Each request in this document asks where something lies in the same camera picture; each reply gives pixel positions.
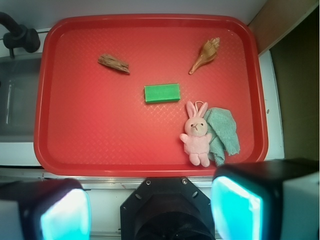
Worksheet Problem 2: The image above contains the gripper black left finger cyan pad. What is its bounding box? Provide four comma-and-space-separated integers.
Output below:
0, 178, 92, 240

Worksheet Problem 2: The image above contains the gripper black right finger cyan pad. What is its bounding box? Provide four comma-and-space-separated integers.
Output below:
210, 158, 320, 240

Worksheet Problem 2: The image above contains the brown conch shell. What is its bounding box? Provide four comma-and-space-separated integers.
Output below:
188, 37, 220, 75

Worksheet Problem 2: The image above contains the teal knitted cloth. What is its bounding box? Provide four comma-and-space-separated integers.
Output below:
204, 107, 240, 166

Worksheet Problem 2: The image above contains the pink plush bunny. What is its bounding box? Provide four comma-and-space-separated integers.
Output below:
179, 101, 212, 168

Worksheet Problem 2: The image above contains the red plastic tray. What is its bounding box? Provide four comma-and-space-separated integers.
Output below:
34, 14, 268, 177

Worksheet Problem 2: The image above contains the steel sink basin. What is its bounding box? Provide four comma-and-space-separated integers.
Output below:
0, 53, 42, 143

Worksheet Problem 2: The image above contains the green sponge block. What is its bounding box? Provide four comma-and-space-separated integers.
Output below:
144, 83, 181, 104

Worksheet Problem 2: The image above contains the brown wood piece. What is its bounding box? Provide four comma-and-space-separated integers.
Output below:
97, 53, 130, 74

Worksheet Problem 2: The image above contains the black faucet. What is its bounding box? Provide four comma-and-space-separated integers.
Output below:
0, 12, 41, 59

